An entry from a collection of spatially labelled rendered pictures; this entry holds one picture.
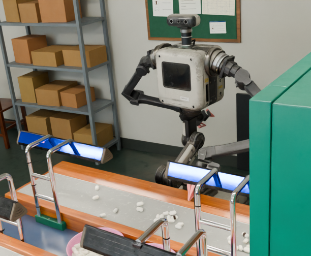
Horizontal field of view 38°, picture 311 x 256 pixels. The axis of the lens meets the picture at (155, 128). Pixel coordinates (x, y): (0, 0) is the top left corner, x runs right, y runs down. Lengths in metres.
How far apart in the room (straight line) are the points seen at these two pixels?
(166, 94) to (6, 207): 1.20
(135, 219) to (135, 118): 2.55
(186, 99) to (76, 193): 0.82
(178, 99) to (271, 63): 1.50
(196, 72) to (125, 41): 2.15
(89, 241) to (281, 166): 1.08
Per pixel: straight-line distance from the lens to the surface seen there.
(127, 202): 2.46
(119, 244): 1.54
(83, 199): 2.55
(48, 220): 2.49
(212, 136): 4.38
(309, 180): 0.62
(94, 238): 1.60
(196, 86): 2.51
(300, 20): 3.83
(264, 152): 0.62
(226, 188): 1.88
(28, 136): 2.57
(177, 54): 2.55
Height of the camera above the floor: 1.98
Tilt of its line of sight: 21 degrees down
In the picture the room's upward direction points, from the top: 5 degrees counter-clockwise
